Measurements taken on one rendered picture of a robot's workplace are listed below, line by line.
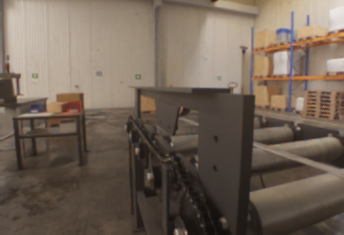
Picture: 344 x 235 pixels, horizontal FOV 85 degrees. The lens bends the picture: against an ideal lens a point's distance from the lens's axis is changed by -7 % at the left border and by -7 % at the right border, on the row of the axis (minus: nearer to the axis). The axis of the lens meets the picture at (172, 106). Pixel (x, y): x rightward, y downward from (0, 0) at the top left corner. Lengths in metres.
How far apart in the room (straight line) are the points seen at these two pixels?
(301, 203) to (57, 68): 11.05
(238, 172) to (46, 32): 11.42
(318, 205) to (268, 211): 0.16
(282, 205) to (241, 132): 0.26
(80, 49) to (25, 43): 2.54
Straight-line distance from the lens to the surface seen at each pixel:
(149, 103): 8.37
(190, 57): 12.02
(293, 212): 0.57
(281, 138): 1.36
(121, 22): 11.46
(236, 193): 0.39
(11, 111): 5.02
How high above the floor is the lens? 1.17
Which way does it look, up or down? 6 degrees down
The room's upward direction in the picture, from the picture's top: straight up
